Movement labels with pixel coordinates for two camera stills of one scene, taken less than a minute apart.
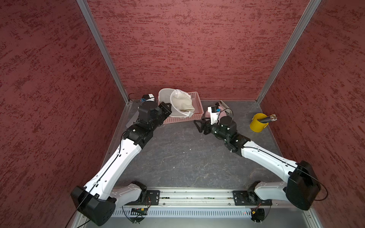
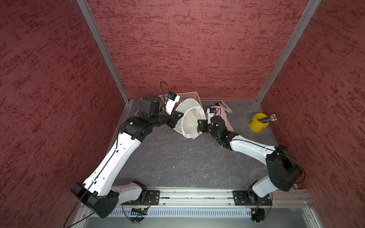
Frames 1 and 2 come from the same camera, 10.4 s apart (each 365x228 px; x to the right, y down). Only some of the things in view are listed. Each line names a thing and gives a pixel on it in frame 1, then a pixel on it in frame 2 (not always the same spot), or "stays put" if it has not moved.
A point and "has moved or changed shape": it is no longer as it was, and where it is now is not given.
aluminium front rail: [190, 197] stays put
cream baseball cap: [182, 105] has moved or changed shape
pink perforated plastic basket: [196, 116] -> [193, 95]
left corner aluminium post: [86, 10] stays put
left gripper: [167, 110] -> [175, 115]
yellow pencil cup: [255, 125] stays put
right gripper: [203, 126] stays put
